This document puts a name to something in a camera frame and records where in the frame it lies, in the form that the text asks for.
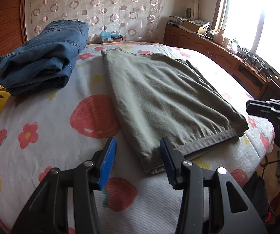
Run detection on wooden headboard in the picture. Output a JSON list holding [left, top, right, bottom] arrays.
[[0, 0, 28, 98]]

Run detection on cardboard box with patterned cloth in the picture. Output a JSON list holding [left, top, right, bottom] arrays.
[[183, 19, 211, 34]]

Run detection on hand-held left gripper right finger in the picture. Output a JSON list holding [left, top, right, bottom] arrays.
[[160, 137, 268, 234]]

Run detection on folded blue jeans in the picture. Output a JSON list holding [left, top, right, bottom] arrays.
[[0, 20, 89, 96]]

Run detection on olive green pants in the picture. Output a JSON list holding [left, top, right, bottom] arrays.
[[101, 48, 249, 173]]

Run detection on window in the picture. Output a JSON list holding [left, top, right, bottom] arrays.
[[213, 0, 280, 78]]

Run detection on stack of folded cloths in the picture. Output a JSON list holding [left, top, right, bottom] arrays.
[[167, 16, 187, 26]]

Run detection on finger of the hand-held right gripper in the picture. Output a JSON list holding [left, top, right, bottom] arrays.
[[246, 100, 273, 117]]

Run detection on cardboard box with blue bag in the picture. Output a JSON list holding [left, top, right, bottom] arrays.
[[100, 31, 123, 43]]

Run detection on white floral bed sheet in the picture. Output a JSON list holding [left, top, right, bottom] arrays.
[[0, 43, 276, 234]]

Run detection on pale pink bottle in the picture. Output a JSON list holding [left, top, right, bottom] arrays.
[[214, 29, 225, 43]]

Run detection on wooden low cabinet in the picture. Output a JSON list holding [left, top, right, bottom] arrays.
[[164, 24, 280, 100]]

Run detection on black devices on windowsill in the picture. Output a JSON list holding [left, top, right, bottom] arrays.
[[238, 46, 275, 78]]

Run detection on black cable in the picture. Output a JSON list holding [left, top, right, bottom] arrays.
[[261, 157, 280, 169]]

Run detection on flower print blanket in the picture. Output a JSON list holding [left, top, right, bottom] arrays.
[[85, 41, 165, 49]]

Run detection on circle pattern wall cloth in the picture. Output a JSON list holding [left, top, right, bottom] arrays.
[[24, 0, 168, 42]]

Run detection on patterned window curtain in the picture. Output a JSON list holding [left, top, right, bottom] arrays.
[[190, 0, 205, 21]]

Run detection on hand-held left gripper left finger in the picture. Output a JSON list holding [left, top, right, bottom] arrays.
[[11, 137, 117, 234]]

